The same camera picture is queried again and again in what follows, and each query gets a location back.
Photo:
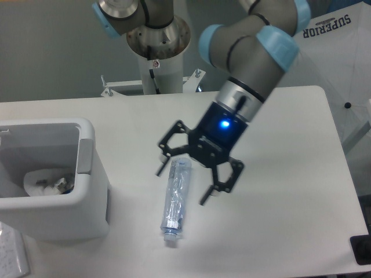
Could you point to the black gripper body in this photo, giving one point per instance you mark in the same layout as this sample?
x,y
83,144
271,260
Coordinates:
x,y
215,136

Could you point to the crushed clear plastic bottle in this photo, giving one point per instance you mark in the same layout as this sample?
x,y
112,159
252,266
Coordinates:
x,y
175,200

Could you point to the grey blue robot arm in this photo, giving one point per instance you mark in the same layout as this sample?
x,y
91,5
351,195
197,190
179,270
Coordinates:
x,y
256,52

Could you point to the white plastic trash can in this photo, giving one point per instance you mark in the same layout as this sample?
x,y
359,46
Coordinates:
x,y
34,144

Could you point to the black device at table edge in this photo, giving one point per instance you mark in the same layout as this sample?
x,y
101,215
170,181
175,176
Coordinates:
x,y
361,248

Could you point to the white umbrella with lettering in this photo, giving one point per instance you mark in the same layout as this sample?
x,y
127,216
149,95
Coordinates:
x,y
335,55

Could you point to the white paper sheet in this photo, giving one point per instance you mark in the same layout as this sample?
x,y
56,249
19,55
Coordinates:
x,y
14,261

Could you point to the white metal base bracket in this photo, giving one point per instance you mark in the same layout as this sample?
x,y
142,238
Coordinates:
x,y
190,84

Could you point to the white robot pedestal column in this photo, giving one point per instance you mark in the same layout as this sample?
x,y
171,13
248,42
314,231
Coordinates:
x,y
168,73

